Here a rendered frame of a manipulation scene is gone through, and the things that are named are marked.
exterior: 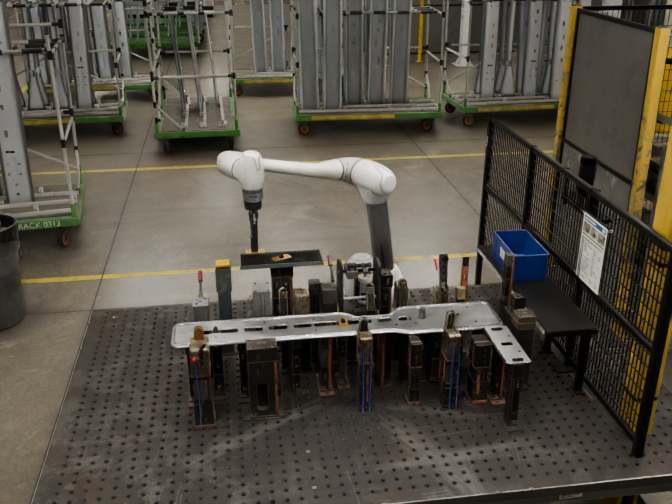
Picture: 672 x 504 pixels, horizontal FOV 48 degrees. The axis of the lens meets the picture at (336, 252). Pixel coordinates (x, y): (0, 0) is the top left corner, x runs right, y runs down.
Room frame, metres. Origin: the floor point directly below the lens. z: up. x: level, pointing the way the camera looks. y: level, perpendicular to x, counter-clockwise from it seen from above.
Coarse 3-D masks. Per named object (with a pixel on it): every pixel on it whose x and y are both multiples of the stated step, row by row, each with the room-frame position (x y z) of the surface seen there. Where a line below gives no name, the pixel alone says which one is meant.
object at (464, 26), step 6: (462, 6) 14.66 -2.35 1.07; (468, 6) 14.58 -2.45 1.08; (462, 12) 14.64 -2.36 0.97; (468, 12) 14.59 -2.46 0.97; (462, 18) 14.61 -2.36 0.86; (468, 18) 14.59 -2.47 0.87; (462, 24) 14.59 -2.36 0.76; (468, 24) 14.59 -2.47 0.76; (462, 30) 14.58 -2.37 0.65; (468, 30) 14.59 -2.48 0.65; (462, 36) 14.57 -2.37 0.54; (462, 42) 14.57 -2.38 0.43; (462, 48) 14.58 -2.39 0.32; (462, 54) 14.58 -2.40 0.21; (456, 60) 14.64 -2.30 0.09; (462, 60) 14.58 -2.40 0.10; (456, 66) 14.47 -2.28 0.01; (462, 66) 14.48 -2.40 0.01
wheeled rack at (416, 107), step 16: (320, 48) 10.41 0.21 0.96; (416, 48) 10.53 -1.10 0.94; (304, 112) 9.57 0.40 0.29; (320, 112) 9.59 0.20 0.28; (336, 112) 9.59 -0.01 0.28; (352, 112) 9.59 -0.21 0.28; (368, 112) 9.60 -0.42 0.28; (400, 112) 9.62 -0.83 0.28; (416, 112) 9.62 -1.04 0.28; (432, 112) 9.62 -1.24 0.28; (304, 128) 9.52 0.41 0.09
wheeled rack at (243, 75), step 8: (240, 72) 12.37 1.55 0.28; (248, 72) 12.37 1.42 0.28; (256, 72) 12.18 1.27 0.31; (264, 72) 12.18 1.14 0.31; (272, 72) 12.19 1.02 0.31; (280, 72) 12.20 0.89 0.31; (288, 72) 12.09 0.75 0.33; (232, 80) 11.78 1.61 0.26; (240, 80) 11.80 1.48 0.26; (248, 80) 11.81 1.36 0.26; (256, 80) 11.82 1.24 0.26; (264, 80) 11.83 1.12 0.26; (272, 80) 11.85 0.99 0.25; (280, 80) 11.86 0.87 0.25; (288, 80) 11.87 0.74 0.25; (320, 80) 11.94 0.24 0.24; (240, 88) 11.88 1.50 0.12
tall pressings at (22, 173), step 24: (0, 24) 6.23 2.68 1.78; (0, 48) 6.21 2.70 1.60; (0, 72) 6.18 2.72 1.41; (0, 96) 6.16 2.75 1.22; (0, 120) 6.15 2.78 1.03; (0, 144) 6.15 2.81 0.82; (24, 144) 6.23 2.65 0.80; (24, 168) 6.17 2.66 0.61; (0, 192) 6.36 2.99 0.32; (24, 192) 6.14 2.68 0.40
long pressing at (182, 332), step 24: (336, 312) 2.86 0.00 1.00; (408, 312) 2.87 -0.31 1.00; (432, 312) 2.87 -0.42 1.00; (456, 312) 2.87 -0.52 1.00; (480, 312) 2.87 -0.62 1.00; (192, 336) 2.66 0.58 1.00; (216, 336) 2.66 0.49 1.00; (240, 336) 2.66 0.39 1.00; (264, 336) 2.66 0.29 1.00; (288, 336) 2.66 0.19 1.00; (312, 336) 2.67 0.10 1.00; (336, 336) 2.68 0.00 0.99
